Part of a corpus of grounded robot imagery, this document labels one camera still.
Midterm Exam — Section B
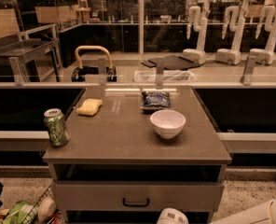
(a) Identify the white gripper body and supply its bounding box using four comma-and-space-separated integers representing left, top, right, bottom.
156, 208, 189, 224

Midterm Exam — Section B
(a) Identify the grey drawer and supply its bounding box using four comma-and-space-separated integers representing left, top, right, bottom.
52, 181, 224, 212

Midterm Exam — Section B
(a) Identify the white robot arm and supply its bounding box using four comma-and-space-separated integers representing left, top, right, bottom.
156, 199, 276, 224

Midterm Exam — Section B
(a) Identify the grey drawer cabinet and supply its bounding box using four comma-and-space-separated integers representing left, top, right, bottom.
44, 86, 231, 224

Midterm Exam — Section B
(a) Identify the white background robot middle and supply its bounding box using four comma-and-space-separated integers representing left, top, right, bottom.
215, 0, 257, 65

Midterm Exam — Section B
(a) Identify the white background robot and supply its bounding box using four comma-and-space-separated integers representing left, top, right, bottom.
182, 0, 216, 65
215, 0, 257, 65
249, 5, 276, 65

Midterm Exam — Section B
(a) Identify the white bowl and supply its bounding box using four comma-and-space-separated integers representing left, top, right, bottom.
150, 110, 186, 139

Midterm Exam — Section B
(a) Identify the blue chip bag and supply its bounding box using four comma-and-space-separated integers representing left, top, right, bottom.
141, 91, 171, 111

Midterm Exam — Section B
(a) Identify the white cup in basket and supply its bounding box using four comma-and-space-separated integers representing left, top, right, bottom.
38, 196, 56, 222

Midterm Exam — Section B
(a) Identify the yellow sponge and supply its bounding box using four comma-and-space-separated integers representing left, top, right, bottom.
76, 99, 103, 116

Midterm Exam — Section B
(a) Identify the clear plastic bin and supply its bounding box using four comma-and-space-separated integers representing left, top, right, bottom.
133, 70, 197, 83

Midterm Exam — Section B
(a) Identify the green snack bag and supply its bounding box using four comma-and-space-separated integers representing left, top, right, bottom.
2, 201, 37, 224

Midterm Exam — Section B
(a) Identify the green soda can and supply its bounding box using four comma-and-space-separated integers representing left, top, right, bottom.
44, 108, 69, 147

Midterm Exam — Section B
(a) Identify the black floor mat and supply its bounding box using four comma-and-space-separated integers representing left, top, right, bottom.
142, 55, 200, 70

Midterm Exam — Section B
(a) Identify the white background robot left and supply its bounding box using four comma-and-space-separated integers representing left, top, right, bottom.
182, 0, 216, 65

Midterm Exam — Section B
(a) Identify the glass railing with posts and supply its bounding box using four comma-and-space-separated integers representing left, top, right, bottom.
0, 55, 276, 88

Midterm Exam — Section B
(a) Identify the grey background table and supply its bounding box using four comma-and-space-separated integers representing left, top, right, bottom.
0, 38, 62, 82

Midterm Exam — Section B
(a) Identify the white background robot right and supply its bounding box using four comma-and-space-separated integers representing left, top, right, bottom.
249, 5, 276, 65

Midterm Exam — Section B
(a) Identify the wire basket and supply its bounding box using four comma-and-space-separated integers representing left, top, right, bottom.
1, 185, 66, 224

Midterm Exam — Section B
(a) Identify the yellow handled black cart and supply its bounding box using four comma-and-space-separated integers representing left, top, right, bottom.
71, 45, 117, 82

